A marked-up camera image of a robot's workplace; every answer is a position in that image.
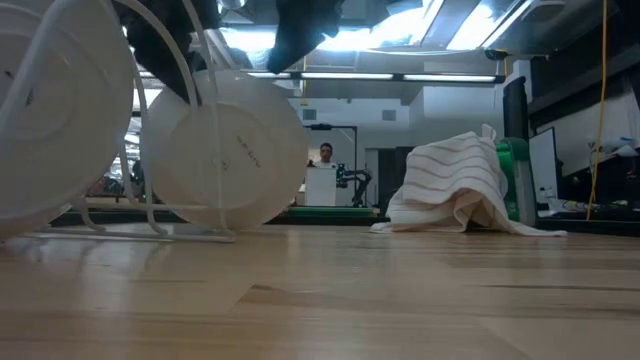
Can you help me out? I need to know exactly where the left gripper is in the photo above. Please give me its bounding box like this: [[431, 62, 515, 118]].
[[112, 0, 221, 104]]

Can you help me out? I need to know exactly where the white ceramic plate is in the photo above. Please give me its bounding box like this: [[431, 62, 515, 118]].
[[142, 68, 311, 232], [0, 0, 136, 242]]

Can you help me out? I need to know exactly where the white wire dish rack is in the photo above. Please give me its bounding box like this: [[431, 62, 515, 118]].
[[0, 0, 237, 245]]

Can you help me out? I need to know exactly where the LED light bar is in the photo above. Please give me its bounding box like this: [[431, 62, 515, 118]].
[[139, 71, 506, 85]]

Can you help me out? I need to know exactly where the person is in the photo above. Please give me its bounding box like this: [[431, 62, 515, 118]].
[[312, 142, 339, 170]]

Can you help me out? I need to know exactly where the white box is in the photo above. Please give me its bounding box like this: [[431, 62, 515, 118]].
[[304, 167, 338, 207]]

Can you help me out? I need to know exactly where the striped white dish towel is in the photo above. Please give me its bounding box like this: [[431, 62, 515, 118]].
[[369, 124, 568, 238]]

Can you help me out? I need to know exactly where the green plastic container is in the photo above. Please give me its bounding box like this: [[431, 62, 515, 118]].
[[494, 138, 539, 227]]

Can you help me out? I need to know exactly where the white board panel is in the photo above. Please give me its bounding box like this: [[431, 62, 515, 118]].
[[528, 127, 560, 204]]

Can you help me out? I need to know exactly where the white plastic bag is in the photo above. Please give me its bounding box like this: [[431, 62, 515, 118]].
[[589, 133, 640, 161]]

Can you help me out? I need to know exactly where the black aluminium table frame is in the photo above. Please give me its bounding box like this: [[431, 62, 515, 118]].
[[49, 209, 640, 237]]

